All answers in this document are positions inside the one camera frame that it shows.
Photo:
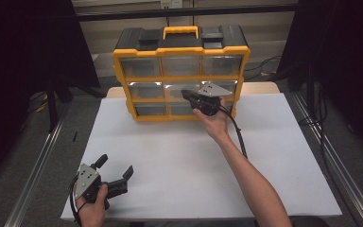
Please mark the aluminium floor rail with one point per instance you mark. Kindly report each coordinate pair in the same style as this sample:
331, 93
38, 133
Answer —
334, 157
34, 176

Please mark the small black floor piece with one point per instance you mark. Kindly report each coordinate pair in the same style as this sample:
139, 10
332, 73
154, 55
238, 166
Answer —
74, 136

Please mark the black horizontal bar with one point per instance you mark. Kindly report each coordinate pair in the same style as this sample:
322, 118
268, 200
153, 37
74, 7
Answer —
182, 12

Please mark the yellow black organizer cabinet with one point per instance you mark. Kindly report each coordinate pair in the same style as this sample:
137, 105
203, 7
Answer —
182, 41

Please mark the clear plastic pull-out drawer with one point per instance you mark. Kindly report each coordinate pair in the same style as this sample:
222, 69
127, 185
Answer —
174, 90

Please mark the person's right hand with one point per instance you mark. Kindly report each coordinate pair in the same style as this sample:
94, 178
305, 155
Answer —
217, 124

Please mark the set of clear cabinet bins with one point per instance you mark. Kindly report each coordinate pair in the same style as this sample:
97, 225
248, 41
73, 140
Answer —
140, 66

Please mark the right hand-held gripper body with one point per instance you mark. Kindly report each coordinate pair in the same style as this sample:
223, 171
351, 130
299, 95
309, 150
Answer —
208, 104

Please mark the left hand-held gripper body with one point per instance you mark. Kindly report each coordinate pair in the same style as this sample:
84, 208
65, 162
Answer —
86, 178

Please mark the white table sheet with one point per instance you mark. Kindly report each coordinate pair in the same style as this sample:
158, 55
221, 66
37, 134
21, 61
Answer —
170, 151

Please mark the wooden table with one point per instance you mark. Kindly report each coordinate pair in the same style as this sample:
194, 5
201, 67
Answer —
260, 87

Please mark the black curtain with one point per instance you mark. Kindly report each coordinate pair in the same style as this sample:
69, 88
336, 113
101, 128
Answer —
19, 63
346, 56

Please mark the person's left hand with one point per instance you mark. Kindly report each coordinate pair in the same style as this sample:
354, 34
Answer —
91, 214

